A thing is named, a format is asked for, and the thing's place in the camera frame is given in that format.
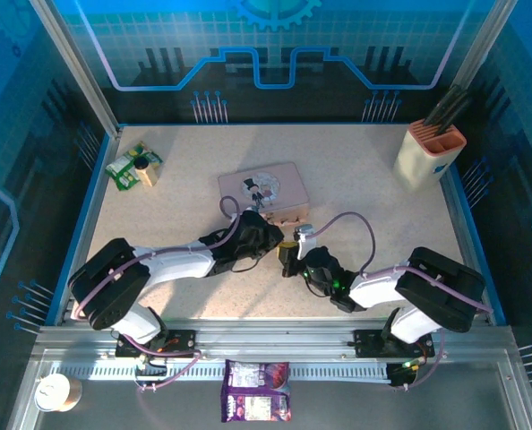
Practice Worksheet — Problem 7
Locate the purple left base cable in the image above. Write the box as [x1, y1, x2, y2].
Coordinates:
[122, 333, 203, 394]

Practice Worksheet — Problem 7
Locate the aluminium frame post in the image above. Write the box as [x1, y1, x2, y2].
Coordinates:
[452, 0, 520, 90]
[27, 0, 123, 138]

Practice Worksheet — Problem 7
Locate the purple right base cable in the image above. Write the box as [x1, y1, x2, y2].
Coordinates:
[390, 329, 446, 393]

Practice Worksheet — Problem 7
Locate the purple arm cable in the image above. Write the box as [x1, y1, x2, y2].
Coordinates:
[72, 195, 245, 324]
[313, 211, 495, 314]

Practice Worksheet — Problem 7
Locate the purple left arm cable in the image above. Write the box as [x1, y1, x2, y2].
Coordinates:
[72, 195, 245, 324]

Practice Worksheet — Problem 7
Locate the small beige bottle black cap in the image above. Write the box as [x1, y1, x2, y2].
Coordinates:
[133, 157, 160, 188]

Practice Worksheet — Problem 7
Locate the cream knife block orange top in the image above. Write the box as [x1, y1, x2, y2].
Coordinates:
[390, 119, 468, 195]

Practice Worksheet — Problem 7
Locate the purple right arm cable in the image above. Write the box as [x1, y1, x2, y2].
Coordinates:
[313, 211, 495, 314]

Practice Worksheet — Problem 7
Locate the aluminium mounting rail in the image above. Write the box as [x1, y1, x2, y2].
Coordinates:
[37, 316, 516, 362]

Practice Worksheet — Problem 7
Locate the purple snack bag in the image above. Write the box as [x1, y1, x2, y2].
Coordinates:
[219, 358, 293, 424]

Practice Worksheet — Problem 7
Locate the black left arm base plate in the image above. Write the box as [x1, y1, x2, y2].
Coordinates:
[115, 329, 198, 362]

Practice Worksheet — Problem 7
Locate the pink tin box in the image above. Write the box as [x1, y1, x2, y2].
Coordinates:
[217, 161, 313, 226]

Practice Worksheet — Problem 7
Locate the black handled knife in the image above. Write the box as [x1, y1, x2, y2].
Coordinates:
[433, 101, 472, 136]
[430, 91, 469, 131]
[423, 84, 462, 125]

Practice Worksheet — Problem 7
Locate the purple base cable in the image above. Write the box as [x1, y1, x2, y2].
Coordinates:
[122, 333, 203, 394]
[390, 329, 446, 393]

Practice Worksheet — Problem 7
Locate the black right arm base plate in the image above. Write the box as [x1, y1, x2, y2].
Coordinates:
[352, 329, 436, 360]

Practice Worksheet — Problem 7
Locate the white slotted cable duct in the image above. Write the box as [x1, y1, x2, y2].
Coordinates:
[50, 360, 393, 383]

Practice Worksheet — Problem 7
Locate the green snack packet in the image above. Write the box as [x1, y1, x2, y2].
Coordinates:
[104, 141, 164, 193]

